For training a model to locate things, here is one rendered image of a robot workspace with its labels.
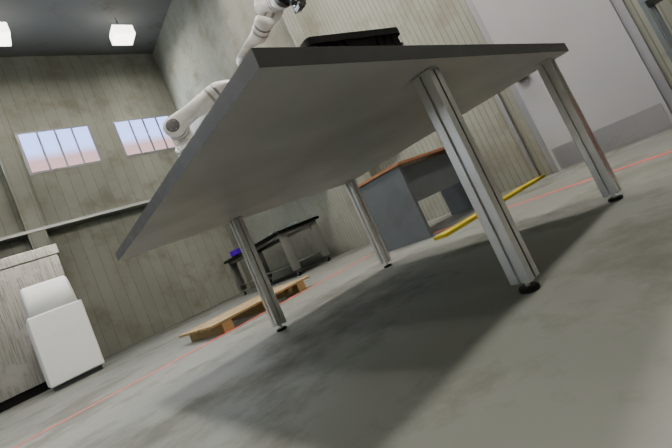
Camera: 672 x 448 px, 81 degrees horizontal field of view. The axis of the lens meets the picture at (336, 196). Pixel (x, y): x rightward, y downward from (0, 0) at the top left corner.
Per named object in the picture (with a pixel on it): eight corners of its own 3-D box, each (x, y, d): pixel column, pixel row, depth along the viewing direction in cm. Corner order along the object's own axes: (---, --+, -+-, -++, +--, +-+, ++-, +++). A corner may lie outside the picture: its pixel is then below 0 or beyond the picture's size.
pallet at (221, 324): (277, 296, 434) (273, 287, 435) (316, 283, 378) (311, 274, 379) (181, 346, 358) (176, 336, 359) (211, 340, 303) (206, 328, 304)
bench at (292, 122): (426, 441, 61) (250, 47, 67) (169, 393, 182) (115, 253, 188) (641, 188, 165) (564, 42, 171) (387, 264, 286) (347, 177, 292)
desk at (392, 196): (502, 196, 412) (473, 136, 418) (432, 237, 328) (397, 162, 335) (452, 214, 463) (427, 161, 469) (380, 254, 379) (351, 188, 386)
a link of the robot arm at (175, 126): (206, 81, 164) (212, 89, 174) (156, 124, 161) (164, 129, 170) (221, 97, 164) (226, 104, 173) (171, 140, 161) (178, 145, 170)
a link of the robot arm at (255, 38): (262, 12, 155) (276, 28, 155) (246, 57, 177) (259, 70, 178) (245, 19, 150) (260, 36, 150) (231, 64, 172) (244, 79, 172)
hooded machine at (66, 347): (49, 392, 537) (14, 296, 549) (98, 368, 578) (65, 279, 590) (53, 393, 483) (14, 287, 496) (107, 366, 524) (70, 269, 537)
